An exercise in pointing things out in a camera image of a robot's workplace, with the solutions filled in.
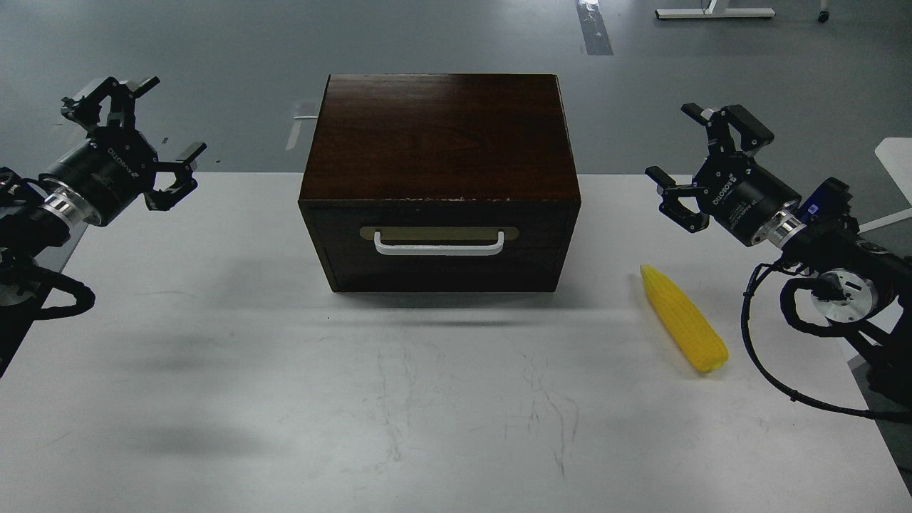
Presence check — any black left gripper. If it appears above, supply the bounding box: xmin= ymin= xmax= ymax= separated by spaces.
xmin=39 ymin=76 xmax=208 ymax=227

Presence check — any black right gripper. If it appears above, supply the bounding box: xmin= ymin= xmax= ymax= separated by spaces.
xmin=645 ymin=102 xmax=801 ymax=247

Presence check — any yellow corn cob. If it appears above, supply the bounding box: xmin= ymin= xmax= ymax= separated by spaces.
xmin=639 ymin=265 xmax=729 ymax=373

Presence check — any dark wooden drawer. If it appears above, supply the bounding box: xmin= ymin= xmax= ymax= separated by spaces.
xmin=321 ymin=225 xmax=568 ymax=294

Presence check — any white drawer handle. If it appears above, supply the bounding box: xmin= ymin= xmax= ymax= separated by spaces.
xmin=373 ymin=231 xmax=506 ymax=257

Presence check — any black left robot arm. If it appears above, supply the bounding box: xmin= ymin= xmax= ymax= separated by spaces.
xmin=1 ymin=77 xmax=207 ymax=369

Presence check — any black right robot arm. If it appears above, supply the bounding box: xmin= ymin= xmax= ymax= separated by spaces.
xmin=645 ymin=102 xmax=911 ymax=425

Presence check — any dark wooden drawer cabinet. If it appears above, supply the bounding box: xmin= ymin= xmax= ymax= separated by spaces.
xmin=299 ymin=73 xmax=582 ymax=294

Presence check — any white table leg base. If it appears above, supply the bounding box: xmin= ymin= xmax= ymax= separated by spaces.
xmin=654 ymin=1 xmax=777 ymax=20

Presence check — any grey floor tape strip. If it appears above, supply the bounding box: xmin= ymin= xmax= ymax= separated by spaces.
xmin=574 ymin=1 xmax=613 ymax=56

